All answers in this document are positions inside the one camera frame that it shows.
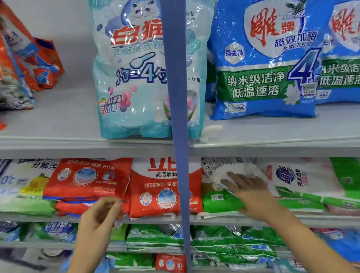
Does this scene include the teal white-cat detergent bags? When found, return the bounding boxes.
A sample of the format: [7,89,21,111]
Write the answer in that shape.
[86,0,225,146]

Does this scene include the person's right hand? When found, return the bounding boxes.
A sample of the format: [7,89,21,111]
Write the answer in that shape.
[220,168,283,227]

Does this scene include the person's right forearm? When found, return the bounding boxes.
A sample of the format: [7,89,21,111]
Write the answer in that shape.
[264,206,360,273]

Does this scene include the person's left hand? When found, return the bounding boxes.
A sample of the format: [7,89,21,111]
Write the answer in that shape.
[76,195,127,254]

